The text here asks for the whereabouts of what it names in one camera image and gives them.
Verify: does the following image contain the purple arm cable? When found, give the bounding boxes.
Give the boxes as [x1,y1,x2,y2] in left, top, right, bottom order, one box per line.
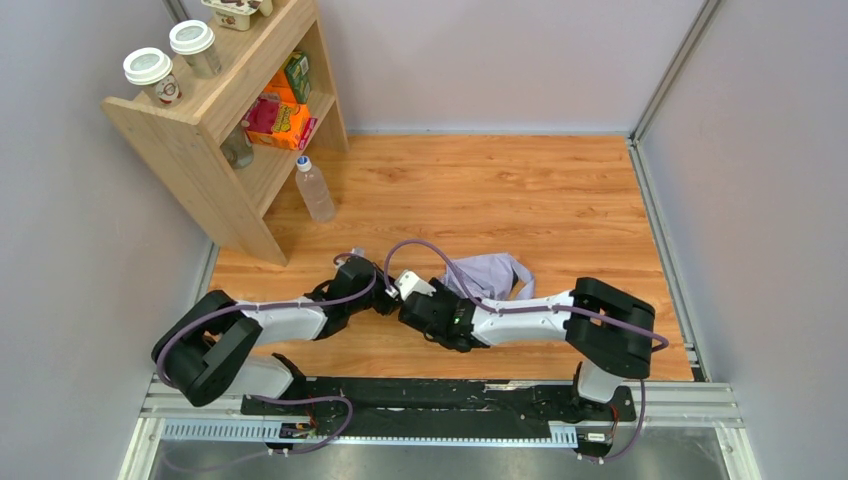
[382,239,670,463]
[154,251,379,458]

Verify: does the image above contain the orange snack box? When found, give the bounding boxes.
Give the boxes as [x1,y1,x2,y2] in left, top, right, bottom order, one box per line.
[241,99,317,151]

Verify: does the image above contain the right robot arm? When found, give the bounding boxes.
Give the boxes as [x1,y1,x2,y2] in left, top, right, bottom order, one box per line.
[393,271,667,404]

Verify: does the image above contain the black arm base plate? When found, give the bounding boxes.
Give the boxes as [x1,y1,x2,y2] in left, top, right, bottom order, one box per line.
[240,377,638,439]

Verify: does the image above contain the lavender folding umbrella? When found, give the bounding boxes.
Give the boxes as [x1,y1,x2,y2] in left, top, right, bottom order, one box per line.
[439,253,536,301]

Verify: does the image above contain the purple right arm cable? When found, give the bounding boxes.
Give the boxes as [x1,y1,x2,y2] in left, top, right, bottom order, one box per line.
[382,239,670,463]

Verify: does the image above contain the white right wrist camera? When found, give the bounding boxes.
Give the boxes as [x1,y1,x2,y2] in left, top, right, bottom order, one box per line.
[386,270,436,301]

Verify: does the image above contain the yogurt cup pack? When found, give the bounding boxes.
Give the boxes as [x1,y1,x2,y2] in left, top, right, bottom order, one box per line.
[201,0,274,31]

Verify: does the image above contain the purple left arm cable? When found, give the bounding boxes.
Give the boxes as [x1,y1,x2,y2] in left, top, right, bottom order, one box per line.
[154,251,379,458]

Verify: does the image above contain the glass jar on shelf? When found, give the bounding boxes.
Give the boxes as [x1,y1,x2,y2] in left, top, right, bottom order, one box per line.
[220,124,254,170]

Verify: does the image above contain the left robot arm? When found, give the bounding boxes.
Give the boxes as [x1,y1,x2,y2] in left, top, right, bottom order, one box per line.
[151,254,399,407]

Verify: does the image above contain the front white-lidded paper cup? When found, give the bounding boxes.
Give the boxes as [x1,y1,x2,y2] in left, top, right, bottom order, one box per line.
[123,47,182,107]

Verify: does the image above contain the clear plastic water bottle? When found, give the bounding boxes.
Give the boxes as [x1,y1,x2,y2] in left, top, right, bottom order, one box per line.
[295,155,336,223]

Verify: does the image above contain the wooden shelf unit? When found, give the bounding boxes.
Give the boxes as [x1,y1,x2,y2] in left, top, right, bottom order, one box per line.
[101,0,349,265]

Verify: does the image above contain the rear white-lidded paper cup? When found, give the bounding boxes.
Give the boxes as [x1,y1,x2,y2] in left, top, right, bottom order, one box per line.
[169,20,222,79]

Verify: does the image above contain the white-lidded paper cup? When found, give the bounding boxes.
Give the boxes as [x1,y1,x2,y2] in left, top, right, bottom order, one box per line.
[123,47,182,107]
[169,20,222,79]

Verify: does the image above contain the green drink carton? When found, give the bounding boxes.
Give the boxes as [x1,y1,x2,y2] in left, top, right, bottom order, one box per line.
[267,50,311,104]

